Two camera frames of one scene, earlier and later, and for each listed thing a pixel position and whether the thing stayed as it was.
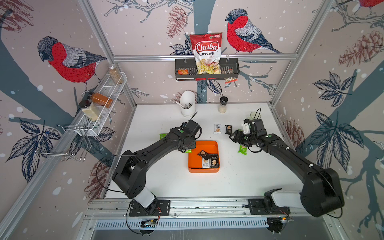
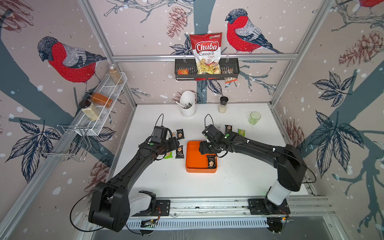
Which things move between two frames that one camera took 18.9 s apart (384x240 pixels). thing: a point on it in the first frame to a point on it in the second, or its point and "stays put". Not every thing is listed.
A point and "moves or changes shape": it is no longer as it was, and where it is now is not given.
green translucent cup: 253,114 stays put
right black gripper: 237,137 to 202,148
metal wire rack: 67,143 stays put
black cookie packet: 204,154 to 179,153
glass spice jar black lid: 222,107 stays put
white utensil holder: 187,102 stays put
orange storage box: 205,158 moves or changes shape
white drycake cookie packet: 218,129 stays put
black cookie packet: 228,129 stays put
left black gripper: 194,144 to 174,143
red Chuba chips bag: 206,48 stays put
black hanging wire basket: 185,69 stays put
